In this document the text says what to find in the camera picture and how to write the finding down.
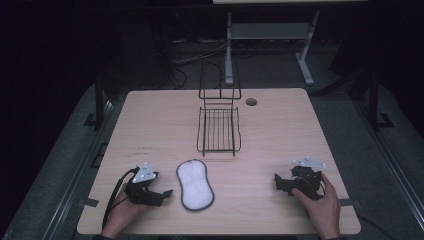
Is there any bundle of floor cables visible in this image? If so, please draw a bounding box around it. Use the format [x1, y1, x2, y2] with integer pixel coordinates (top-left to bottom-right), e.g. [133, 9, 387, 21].
[168, 37, 231, 89]

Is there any person's right hand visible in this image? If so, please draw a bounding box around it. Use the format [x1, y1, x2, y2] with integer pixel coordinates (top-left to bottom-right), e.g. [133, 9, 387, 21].
[291, 173, 342, 240]

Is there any black wire rack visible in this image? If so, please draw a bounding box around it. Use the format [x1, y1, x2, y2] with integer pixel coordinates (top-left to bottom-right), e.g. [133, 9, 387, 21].
[196, 53, 242, 158]

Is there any person's left hand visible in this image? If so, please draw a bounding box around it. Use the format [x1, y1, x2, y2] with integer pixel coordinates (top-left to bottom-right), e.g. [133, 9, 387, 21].
[100, 183, 152, 240]

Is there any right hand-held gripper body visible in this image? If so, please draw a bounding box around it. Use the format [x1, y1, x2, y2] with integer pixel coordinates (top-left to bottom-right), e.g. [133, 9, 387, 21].
[281, 156, 327, 201]

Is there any grey metal stand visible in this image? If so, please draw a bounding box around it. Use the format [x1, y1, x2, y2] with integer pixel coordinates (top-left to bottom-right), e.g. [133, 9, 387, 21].
[223, 10, 321, 86]

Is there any white sponge with grey rim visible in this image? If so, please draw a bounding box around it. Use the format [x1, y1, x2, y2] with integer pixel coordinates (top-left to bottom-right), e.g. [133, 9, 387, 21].
[175, 158, 215, 212]

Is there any black metal post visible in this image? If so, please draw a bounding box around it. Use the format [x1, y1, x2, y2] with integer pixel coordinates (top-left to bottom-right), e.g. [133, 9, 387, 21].
[83, 75, 108, 130]
[365, 71, 395, 131]

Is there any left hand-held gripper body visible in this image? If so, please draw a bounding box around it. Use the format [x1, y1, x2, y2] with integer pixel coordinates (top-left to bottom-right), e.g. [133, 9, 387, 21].
[124, 161, 165, 208]

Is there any black cable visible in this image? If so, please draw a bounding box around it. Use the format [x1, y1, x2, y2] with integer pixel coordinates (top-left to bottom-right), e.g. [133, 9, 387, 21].
[101, 167, 140, 230]
[357, 214, 398, 240]

